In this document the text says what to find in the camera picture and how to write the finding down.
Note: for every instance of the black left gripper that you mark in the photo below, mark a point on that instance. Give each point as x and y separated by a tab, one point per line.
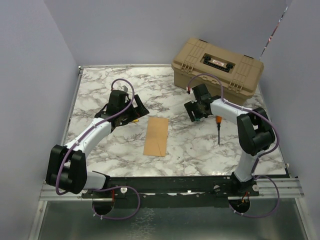
137	112

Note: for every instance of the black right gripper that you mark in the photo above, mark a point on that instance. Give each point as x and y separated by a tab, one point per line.
190	107

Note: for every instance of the brown paper envelope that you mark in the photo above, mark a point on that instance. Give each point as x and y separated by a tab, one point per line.
156	137

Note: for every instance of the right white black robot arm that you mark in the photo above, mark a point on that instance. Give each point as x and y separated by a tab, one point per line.
255	134

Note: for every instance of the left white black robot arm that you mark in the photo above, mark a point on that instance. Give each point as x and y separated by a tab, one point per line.
67	166

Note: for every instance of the tan plastic tool case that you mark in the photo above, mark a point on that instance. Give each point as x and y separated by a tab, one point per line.
238	73

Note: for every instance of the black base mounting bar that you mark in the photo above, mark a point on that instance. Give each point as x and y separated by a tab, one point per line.
172	192

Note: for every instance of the metal sheet front shelf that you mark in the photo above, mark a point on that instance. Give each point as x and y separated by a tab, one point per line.
75	220

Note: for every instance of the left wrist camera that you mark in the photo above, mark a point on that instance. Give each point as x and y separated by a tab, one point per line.
124	89

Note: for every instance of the orange handled screwdriver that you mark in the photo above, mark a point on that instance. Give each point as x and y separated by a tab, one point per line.
218	123

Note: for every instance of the aluminium table frame rail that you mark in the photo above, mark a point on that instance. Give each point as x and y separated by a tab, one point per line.
192	148

